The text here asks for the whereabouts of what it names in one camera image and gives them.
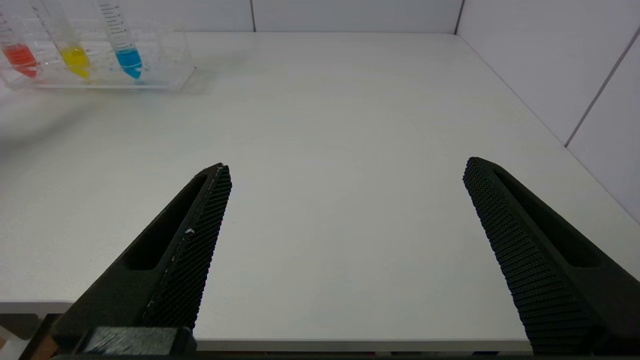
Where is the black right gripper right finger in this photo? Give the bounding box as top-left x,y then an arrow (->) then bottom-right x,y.
462,156 -> 640,357

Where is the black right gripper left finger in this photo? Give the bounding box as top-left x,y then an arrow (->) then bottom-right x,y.
50,162 -> 233,356

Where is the test tube with red pigment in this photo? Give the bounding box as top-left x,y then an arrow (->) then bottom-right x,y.
0,10 -> 40,80

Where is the clear plastic test tube rack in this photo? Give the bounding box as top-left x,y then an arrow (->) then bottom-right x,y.
0,17 -> 196,92

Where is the test tube with blue pigment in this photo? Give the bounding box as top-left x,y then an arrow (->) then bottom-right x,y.
92,0 -> 145,80

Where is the test tube with yellow pigment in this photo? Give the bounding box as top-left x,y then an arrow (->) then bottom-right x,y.
30,0 -> 93,80

